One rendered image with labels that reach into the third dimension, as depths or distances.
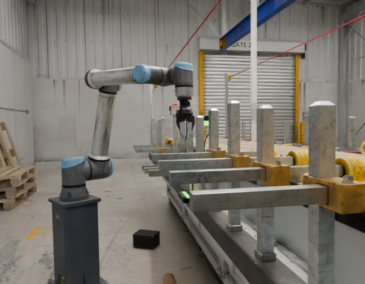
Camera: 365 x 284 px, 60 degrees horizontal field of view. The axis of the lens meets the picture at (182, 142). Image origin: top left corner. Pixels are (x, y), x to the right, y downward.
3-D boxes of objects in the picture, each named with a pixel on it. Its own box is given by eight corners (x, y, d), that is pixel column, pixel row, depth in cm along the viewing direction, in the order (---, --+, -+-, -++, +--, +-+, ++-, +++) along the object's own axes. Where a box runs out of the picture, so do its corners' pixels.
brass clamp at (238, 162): (234, 172, 102) (234, 156, 102) (221, 167, 115) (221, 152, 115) (252, 171, 103) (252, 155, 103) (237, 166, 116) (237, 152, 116)
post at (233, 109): (231, 238, 110) (230, 100, 108) (228, 235, 114) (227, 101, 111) (240, 238, 111) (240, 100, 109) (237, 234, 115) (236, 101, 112)
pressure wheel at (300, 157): (294, 146, 109) (284, 156, 116) (300, 167, 105) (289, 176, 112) (309, 145, 110) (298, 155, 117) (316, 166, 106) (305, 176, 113)
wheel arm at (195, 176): (170, 185, 76) (170, 170, 76) (168, 182, 80) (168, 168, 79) (355, 176, 85) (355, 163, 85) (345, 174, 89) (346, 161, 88)
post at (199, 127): (198, 211, 160) (197, 115, 157) (196, 209, 163) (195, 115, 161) (205, 210, 160) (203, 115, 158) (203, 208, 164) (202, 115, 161)
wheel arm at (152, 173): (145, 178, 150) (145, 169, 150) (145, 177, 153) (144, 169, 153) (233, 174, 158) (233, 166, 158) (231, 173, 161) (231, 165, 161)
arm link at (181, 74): (183, 65, 163) (197, 62, 156) (183, 89, 164) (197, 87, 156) (169, 62, 156) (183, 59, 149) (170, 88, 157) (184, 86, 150)
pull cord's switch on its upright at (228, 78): (227, 150, 450) (227, 72, 444) (224, 150, 464) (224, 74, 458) (233, 150, 451) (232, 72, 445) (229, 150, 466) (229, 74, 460)
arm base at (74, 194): (65, 203, 197) (65, 187, 196) (55, 198, 211) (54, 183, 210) (94, 198, 209) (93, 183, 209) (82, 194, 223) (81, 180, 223)
